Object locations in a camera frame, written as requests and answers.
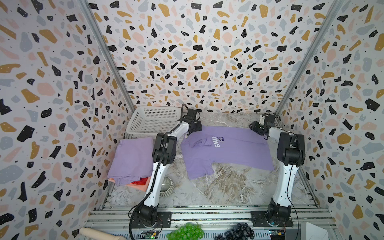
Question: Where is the right corner aluminium post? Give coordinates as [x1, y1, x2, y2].
[275, 0, 344, 115]

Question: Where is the folded pink t-shirt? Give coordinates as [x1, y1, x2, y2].
[108, 177, 151, 192]

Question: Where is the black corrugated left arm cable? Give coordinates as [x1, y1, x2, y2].
[128, 103, 190, 240]

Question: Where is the small green circuit board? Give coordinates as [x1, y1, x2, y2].
[139, 231, 159, 240]

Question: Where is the dark purple grape bunch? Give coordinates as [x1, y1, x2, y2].
[214, 223, 255, 240]

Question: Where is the folded purple t-shirt on stack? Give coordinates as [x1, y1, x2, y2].
[107, 138, 154, 182]

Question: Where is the purple SHINE t-shirt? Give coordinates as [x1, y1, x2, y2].
[181, 126, 274, 180]

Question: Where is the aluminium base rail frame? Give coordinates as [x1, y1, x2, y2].
[85, 205, 343, 240]

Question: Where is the right small circuit board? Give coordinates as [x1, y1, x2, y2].
[269, 231, 286, 240]

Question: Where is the left corner aluminium post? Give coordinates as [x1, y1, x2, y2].
[77, 0, 135, 114]

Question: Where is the corner aluminium post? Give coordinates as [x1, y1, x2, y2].
[77, 0, 135, 114]
[275, 0, 344, 115]

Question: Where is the green grape bunch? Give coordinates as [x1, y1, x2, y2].
[167, 223, 205, 240]

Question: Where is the white paper box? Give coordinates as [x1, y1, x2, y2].
[300, 222, 329, 240]

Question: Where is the white plastic laundry basket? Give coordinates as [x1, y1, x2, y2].
[127, 106, 181, 138]

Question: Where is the wooden rolling pin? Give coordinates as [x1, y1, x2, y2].
[79, 228, 127, 240]

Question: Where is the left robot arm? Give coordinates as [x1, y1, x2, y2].
[133, 104, 202, 226]

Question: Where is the folded red t-shirt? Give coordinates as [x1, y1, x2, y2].
[131, 177, 149, 186]

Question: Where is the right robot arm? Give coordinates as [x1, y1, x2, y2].
[249, 113, 306, 227]

